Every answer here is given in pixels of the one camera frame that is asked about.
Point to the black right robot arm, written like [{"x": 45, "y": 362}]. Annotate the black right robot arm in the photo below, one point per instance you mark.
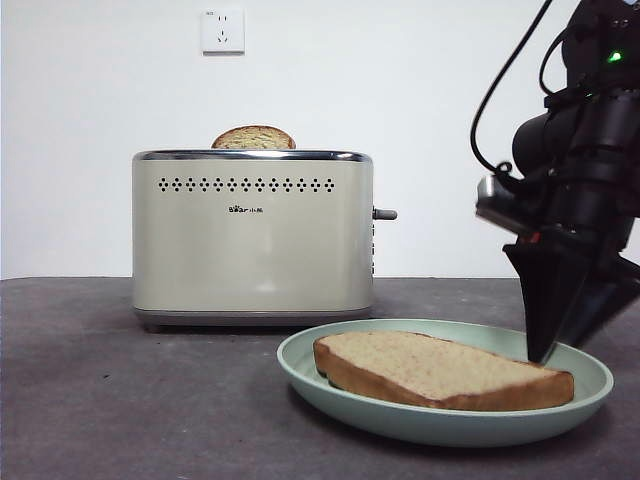
[{"x": 600, "y": 150}]

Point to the pale green round plate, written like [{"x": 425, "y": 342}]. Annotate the pale green round plate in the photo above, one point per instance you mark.
[{"x": 450, "y": 425}]

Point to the square toast bread slice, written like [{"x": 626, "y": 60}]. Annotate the square toast bread slice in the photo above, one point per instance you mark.
[{"x": 430, "y": 365}]

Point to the white wall power socket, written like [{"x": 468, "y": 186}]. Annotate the white wall power socket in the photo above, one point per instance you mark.
[{"x": 223, "y": 31}]

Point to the grey toaster lever knob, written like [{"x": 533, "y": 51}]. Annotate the grey toaster lever knob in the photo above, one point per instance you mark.
[{"x": 386, "y": 214}]

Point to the cream two-slot toaster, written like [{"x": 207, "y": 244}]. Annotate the cream two-slot toaster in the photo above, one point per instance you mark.
[{"x": 250, "y": 250}]

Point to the round brown-crust bread slice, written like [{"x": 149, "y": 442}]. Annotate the round brown-crust bread slice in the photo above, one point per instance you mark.
[{"x": 254, "y": 138}]

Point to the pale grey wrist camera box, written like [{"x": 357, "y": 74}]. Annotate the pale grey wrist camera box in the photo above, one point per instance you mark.
[{"x": 500, "y": 202}]

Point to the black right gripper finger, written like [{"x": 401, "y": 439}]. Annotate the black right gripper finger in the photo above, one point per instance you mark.
[
  {"x": 607, "y": 300},
  {"x": 547, "y": 290}
]

